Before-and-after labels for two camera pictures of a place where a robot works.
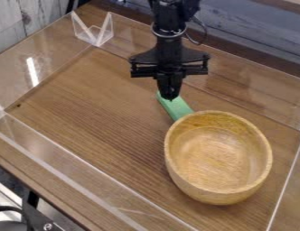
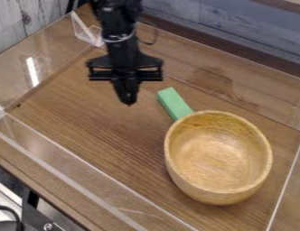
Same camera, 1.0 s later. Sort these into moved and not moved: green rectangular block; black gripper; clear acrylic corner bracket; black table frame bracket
Moved: black gripper
Not moved: green rectangular block; black table frame bracket; clear acrylic corner bracket
